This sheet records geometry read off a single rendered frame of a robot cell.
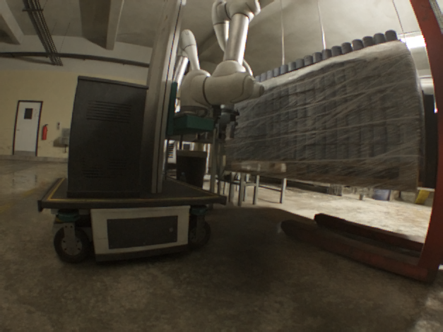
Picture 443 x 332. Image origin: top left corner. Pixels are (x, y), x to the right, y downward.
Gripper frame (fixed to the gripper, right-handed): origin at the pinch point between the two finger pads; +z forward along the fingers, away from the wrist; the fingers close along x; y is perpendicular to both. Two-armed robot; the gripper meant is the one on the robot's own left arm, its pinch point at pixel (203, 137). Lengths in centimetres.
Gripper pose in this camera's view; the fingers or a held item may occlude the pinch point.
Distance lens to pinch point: 158.5
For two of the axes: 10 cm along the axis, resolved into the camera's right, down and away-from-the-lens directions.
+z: -0.8, 10.0, 0.4
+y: 8.0, 0.4, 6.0
